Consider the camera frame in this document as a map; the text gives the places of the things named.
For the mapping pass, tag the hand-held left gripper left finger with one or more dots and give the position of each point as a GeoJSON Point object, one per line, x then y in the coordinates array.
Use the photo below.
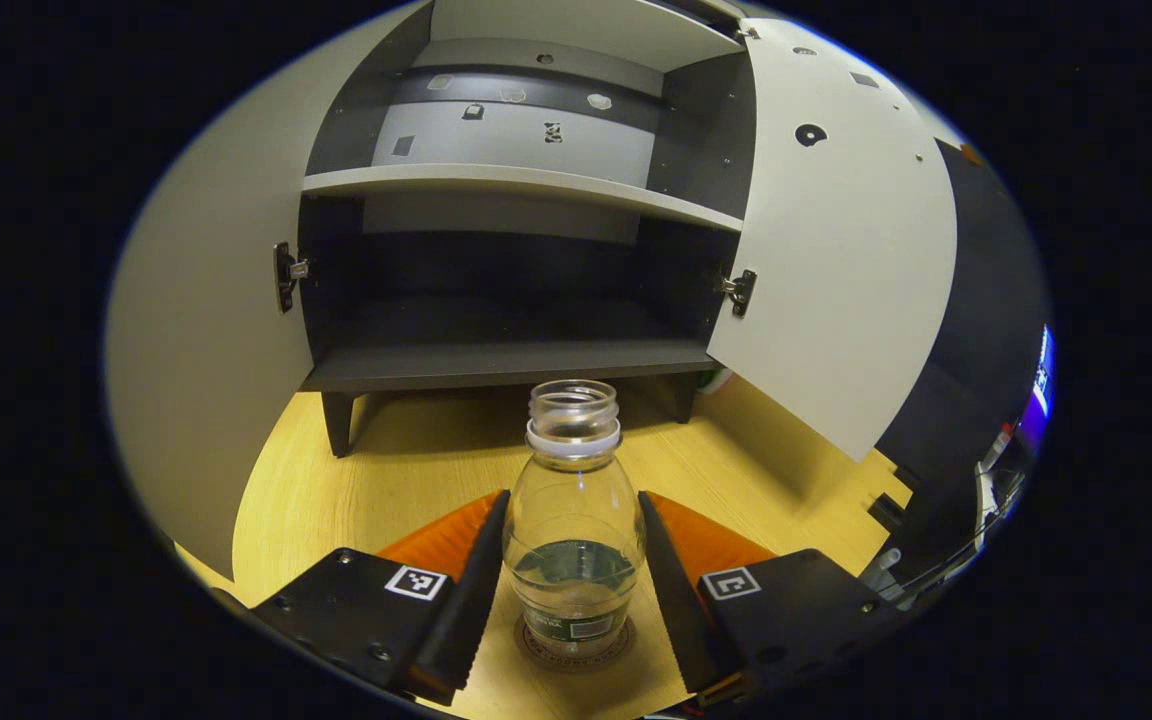
{"type": "Point", "coordinates": [471, 610]}

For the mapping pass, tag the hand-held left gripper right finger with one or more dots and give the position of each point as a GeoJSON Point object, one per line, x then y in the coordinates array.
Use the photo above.
{"type": "Point", "coordinates": [681, 610]}

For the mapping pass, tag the clear plastic bottle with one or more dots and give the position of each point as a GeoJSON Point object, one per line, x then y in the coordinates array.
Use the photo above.
{"type": "Point", "coordinates": [571, 500]}

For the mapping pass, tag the white cabinet shelf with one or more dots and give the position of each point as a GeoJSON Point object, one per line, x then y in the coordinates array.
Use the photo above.
{"type": "Point", "coordinates": [496, 180]}
{"type": "Point", "coordinates": [616, 25]}

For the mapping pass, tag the green striped object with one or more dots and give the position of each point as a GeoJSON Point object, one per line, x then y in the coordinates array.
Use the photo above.
{"type": "Point", "coordinates": [714, 380]}

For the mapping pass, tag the lit computer screen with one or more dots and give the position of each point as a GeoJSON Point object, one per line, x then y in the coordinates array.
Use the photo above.
{"type": "Point", "coordinates": [1042, 380]}

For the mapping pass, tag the metal door hinge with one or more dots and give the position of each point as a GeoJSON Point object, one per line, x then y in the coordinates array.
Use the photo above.
{"type": "Point", "coordinates": [286, 275]}
{"type": "Point", "coordinates": [739, 290]}
{"type": "Point", "coordinates": [748, 32]}

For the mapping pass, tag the white and grey cabinet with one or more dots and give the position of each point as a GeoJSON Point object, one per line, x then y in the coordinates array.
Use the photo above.
{"type": "Point", "coordinates": [496, 365]}

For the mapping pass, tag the white cabinet door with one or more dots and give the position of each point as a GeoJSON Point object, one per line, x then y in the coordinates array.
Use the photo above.
{"type": "Point", "coordinates": [836, 280]}
{"type": "Point", "coordinates": [206, 300]}

